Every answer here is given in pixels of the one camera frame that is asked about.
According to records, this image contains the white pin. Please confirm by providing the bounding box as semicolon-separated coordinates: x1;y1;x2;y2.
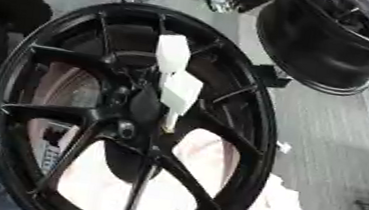
151;31;195;77
154;68;206;137

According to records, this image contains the black spoked wheel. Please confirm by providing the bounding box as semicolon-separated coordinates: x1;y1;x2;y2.
0;0;293;210

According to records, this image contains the black wheel barrel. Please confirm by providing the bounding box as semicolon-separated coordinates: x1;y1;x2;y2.
246;0;369;100

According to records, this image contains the small white scrap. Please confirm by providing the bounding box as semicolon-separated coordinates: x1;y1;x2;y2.
275;140;295;156

